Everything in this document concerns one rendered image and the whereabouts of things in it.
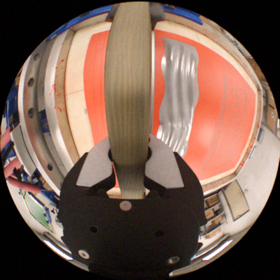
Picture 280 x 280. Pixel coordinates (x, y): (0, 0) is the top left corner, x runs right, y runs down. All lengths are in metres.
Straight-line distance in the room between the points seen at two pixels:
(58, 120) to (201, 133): 0.29
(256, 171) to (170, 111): 3.80
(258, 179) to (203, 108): 3.78
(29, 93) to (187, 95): 0.31
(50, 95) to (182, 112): 0.24
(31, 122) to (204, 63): 0.36
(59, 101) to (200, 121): 0.28
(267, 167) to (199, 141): 3.62
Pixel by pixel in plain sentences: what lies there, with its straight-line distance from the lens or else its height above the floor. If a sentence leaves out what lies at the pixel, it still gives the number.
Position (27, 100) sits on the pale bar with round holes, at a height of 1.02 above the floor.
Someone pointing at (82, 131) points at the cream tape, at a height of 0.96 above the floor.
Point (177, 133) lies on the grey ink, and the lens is 0.19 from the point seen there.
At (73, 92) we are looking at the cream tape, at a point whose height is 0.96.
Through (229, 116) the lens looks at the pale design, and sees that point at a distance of 0.29.
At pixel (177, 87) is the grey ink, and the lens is 0.17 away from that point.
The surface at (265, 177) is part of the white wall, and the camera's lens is 3.83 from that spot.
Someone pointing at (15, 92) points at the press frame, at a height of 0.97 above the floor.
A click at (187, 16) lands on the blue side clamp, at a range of 0.25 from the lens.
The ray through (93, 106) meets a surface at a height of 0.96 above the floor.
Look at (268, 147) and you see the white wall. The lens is 3.69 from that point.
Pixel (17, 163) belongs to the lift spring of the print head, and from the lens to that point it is 0.48.
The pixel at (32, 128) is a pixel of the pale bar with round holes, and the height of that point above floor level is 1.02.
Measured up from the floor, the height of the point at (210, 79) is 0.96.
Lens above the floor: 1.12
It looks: 59 degrees down
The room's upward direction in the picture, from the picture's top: 175 degrees clockwise
